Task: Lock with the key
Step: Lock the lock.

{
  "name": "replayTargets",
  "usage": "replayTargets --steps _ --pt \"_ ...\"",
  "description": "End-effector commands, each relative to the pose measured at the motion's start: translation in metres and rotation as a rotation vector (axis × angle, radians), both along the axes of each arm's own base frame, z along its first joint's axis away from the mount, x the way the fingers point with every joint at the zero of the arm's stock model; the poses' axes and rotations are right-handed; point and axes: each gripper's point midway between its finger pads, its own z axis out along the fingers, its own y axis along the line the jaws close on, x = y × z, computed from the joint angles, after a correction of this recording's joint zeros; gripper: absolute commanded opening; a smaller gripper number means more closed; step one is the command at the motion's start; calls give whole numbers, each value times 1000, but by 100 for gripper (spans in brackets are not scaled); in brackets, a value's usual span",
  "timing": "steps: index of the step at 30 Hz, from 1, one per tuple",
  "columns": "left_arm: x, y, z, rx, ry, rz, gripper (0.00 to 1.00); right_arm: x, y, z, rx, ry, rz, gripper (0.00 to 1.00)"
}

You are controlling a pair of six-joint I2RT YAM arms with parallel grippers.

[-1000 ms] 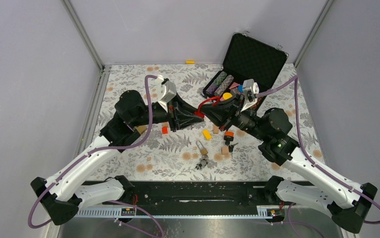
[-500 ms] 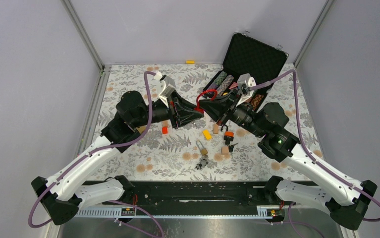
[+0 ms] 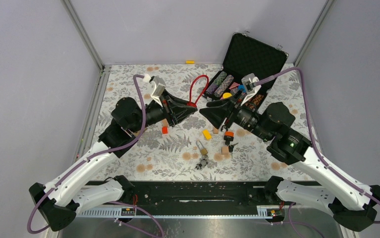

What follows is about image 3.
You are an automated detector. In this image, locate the orange black padlock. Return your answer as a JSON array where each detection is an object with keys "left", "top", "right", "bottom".
[{"left": 223, "top": 131, "right": 234, "bottom": 146}]

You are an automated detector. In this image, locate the tan wooden block far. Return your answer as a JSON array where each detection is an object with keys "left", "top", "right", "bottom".
[{"left": 161, "top": 119, "right": 169, "bottom": 128}]

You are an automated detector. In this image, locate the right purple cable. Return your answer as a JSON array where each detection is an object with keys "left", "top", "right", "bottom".
[{"left": 254, "top": 66, "right": 380, "bottom": 238}]

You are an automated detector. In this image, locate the black poker chip case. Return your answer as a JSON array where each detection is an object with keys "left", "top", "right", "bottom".
[{"left": 203, "top": 33, "right": 289, "bottom": 101}]

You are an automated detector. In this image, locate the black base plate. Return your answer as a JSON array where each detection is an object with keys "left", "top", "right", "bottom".
[{"left": 99, "top": 179, "right": 297, "bottom": 218}]

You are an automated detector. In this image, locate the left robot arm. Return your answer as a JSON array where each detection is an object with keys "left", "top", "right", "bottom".
[{"left": 29, "top": 91, "right": 197, "bottom": 232}]

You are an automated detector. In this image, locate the red cube block left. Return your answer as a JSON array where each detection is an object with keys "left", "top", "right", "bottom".
[{"left": 162, "top": 126, "right": 168, "bottom": 134}]

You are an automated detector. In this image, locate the yellow rectangular block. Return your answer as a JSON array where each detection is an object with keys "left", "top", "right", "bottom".
[{"left": 202, "top": 129, "right": 212, "bottom": 140}]

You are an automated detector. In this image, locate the red cable padlock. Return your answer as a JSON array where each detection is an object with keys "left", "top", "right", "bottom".
[{"left": 186, "top": 74, "right": 210, "bottom": 109}]

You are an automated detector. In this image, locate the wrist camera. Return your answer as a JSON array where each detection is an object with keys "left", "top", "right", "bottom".
[
  {"left": 241, "top": 73, "right": 261, "bottom": 104},
  {"left": 143, "top": 74, "right": 166, "bottom": 107}
]

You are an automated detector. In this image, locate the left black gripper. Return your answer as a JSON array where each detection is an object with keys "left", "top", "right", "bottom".
[{"left": 130, "top": 90, "right": 198, "bottom": 133}]

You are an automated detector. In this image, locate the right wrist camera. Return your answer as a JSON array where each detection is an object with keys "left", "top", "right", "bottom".
[{"left": 241, "top": 73, "right": 261, "bottom": 104}]

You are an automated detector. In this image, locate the small brass padlock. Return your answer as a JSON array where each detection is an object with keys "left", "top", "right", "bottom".
[{"left": 196, "top": 140, "right": 208, "bottom": 156}]

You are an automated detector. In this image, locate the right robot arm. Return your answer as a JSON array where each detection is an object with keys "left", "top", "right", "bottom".
[{"left": 200, "top": 99, "right": 380, "bottom": 232}]

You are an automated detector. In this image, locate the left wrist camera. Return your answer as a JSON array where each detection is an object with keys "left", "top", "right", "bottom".
[{"left": 143, "top": 74, "right": 166, "bottom": 107}]

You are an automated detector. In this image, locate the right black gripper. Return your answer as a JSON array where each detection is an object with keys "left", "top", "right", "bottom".
[{"left": 199, "top": 88, "right": 273, "bottom": 142}]

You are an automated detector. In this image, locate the tan block near keys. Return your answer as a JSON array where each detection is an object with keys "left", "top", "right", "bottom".
[{"left": 221, "top": 146, "right": 230, "bottom": 156}]

